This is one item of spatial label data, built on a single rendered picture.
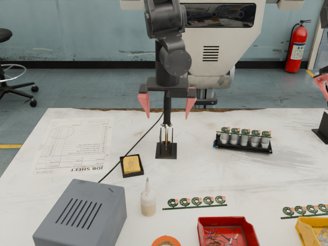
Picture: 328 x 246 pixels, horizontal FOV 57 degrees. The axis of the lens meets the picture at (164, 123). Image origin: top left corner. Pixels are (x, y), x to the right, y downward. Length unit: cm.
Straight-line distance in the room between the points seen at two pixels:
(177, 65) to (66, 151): 45
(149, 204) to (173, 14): 40
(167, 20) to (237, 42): 58
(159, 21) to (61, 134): 51
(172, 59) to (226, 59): 62
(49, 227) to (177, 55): 40
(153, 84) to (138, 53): 277
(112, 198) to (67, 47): 310
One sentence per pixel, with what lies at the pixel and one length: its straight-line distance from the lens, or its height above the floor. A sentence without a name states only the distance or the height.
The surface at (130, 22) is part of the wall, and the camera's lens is 341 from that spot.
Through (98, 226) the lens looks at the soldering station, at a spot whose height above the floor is 85.
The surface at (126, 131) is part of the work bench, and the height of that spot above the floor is 75.
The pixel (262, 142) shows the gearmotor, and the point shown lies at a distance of 89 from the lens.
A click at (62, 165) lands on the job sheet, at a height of 75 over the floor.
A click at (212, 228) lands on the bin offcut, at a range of 68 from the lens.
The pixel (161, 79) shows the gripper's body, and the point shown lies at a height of 99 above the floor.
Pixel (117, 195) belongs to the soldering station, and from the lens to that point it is 61.
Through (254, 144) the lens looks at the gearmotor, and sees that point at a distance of 89.
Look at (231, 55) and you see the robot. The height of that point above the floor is 89.
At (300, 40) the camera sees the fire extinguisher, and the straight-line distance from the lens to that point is 354.
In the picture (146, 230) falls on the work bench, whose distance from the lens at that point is 67.
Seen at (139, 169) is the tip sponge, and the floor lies 76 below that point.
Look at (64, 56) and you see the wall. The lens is 367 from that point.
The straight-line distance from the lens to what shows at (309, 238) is 68.
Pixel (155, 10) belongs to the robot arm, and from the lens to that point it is 67.
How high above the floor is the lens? 127
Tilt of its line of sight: 31 degrees down
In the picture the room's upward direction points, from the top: straight up
